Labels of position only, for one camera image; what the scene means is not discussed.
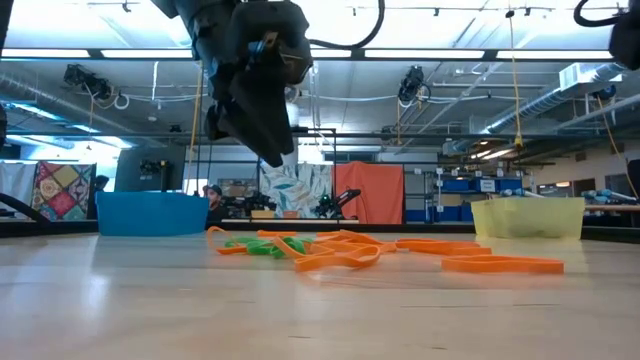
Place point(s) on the black ceiling light beam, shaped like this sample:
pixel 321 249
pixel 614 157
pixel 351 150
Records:
pixel 490 53

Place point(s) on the small black background robot arm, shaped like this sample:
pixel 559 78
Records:
pixel 327 205

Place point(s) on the green rubber band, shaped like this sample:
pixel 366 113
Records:
pixel 260 247

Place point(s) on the dark monitor panel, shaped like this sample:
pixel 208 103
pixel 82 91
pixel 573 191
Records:
pixel 150 172

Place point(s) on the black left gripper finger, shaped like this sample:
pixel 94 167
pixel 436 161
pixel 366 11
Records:
pixel 260 115
pixel 216 122

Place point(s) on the silver ventilation duct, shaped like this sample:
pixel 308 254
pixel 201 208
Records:
pixel 540 102

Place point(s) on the orange rubber band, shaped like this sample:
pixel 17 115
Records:
pixel 277 233
pixel 230 250
pixel 360 237
pixel 290 250
pixel 450 248
pixel 325 264
pixel 550 266

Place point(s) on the orange-red hanging cloth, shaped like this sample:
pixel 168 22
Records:
pixel 370 192

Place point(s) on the black background equipment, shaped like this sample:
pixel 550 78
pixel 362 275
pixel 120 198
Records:
pixel 250 202

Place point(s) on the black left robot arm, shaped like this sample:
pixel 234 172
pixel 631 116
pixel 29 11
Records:
pixel 200 30

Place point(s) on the leaf-patterned hanging cloth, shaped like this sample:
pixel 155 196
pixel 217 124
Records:
pixel 295 190

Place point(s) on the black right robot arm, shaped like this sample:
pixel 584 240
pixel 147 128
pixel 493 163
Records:
pixel 627 45

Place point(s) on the white hanging cloth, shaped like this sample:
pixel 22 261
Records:
pixel 15 180

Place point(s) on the person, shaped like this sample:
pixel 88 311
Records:
pixel 215 197
pixel 101 182

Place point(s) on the light blue robot arm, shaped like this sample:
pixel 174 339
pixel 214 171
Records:
pixel 607 194
pixel 515 192

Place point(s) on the yellow translucent plastic basket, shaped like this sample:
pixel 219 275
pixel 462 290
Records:
pixel 525 217

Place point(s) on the shelf with blue bins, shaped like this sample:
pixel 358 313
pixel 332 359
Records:
pixel 470 185

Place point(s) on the white ceiling unit box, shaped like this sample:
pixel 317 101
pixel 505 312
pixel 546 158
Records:
pixel 580 75

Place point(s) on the colourful patchwork quilt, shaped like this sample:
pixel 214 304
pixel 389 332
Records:
pixel 62 190

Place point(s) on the blue plastic basket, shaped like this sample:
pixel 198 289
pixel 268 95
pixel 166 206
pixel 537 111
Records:
pixel 150 215

